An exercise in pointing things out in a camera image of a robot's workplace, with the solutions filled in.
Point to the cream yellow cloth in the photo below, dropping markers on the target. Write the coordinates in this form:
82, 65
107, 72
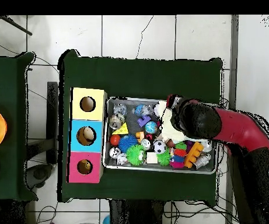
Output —
168, 130

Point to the brown plush toy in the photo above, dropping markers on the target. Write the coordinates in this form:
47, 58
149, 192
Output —
85, 166

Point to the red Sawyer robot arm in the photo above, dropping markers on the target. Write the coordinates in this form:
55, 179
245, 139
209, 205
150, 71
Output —
241, 130

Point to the shallow mesh bin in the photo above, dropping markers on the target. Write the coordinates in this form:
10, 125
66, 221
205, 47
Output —
159, 169

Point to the wooden box with three holes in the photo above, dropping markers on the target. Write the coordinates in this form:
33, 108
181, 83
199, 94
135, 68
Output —
96, 144

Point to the blue globe ball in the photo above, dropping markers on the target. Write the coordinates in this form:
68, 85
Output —
151, 127

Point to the purple toy block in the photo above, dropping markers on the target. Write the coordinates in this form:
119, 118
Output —
144, 120

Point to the dark green table cloth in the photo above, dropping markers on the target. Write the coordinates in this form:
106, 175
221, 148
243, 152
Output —
3, 81
143, 79

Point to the small soccer ball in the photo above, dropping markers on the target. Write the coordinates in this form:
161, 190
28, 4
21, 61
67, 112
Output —
159, 147

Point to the yellow cheese wedge toy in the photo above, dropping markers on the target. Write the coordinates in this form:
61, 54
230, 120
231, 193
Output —
122, 130

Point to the orange toy brick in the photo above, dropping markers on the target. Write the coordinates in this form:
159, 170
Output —
192, 154

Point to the blue spiky ball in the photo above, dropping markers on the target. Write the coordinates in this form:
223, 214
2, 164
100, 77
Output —
127, 143

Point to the green spiky ball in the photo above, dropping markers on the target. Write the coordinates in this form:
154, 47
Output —
136, 157

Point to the red ball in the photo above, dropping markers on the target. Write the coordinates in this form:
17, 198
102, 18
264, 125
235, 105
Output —
114, 140

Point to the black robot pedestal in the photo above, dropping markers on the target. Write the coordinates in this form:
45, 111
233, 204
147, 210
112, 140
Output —
136, 214

